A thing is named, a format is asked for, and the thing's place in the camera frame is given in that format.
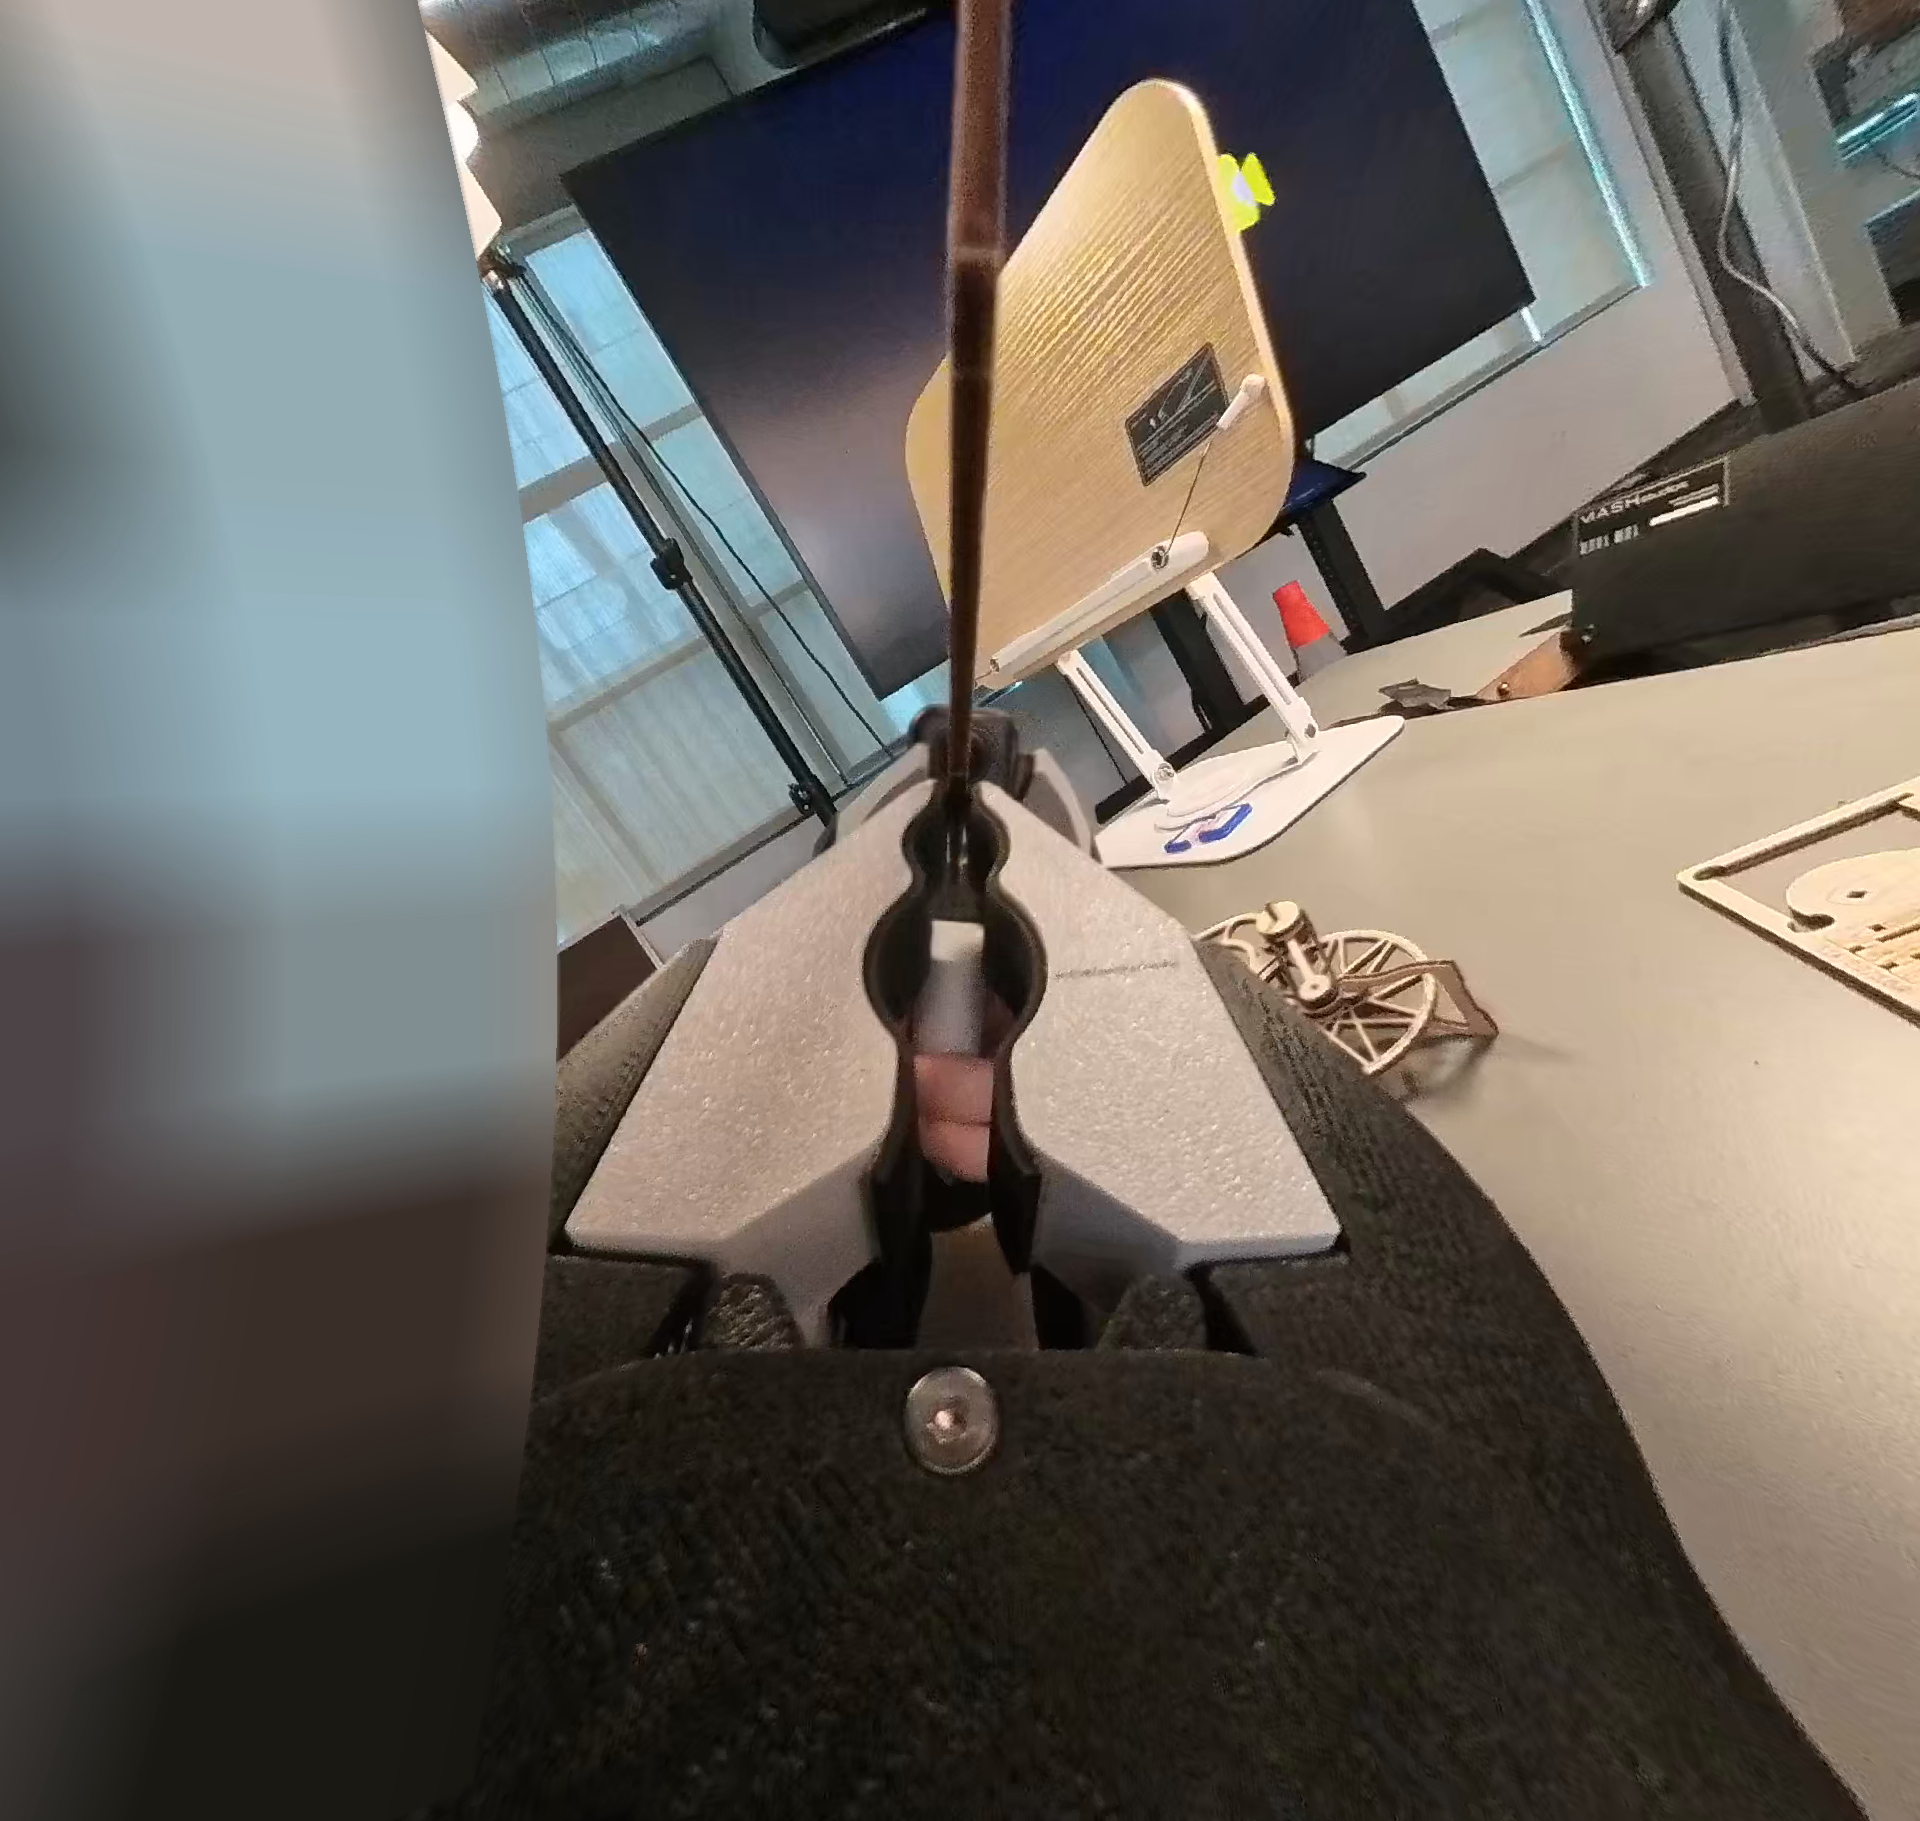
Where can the small dark wooden piece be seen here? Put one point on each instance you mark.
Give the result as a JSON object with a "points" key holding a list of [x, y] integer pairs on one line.
{"points": [[1414, 693]]}

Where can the small blue white object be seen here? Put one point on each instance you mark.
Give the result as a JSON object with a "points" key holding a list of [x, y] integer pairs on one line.
{"points": [[1212, 827]]}

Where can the large dark display screen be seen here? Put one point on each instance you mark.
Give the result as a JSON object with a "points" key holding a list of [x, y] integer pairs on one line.
{"points": [[781, 353]]}

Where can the wooden wheel model assembly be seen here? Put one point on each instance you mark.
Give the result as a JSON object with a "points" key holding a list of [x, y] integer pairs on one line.
{"points": [[1351, 997]]}

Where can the small cut-out wooden parts sheet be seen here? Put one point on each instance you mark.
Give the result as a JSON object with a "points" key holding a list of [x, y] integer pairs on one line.
{"points": [[979, 353]]}

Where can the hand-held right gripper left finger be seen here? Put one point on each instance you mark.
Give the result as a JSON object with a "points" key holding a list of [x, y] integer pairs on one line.
{"points": [[751, 1087]]}

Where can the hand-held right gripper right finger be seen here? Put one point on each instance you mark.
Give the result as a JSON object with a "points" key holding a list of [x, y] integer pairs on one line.
{"points": [[1155, 1087]]}

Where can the small red cone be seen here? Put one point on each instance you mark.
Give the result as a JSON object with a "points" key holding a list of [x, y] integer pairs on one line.
{"points": [[1302, 636]]}

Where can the yellow clip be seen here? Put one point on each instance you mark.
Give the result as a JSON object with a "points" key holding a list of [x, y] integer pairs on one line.
{"points": [[1245, 186]]}

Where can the small brown wooden piece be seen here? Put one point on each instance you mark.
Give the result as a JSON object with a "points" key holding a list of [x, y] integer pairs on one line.
{"points": [[1537, 666]]}

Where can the person's left hand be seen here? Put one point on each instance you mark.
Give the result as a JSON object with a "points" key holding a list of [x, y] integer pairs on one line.
{"points": [[954, 1117]]}

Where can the black equipment case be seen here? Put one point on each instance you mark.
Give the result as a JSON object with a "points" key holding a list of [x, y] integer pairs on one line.
{"points": [[1771, 532]]}

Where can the black tripod stand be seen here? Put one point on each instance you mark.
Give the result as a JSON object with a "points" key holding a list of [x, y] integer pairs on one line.
{"points": [[661, 562]]}

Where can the wooden board book stand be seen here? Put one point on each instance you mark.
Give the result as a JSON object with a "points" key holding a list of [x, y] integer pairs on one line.
{"points": [[1111, 353]]}

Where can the large wooden parts sheet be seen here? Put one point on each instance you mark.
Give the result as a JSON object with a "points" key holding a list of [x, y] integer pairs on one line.
{"points": [[1830, 907]]}

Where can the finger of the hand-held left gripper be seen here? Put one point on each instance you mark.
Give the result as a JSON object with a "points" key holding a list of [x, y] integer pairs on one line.
{"points": [[1067, 809]]}

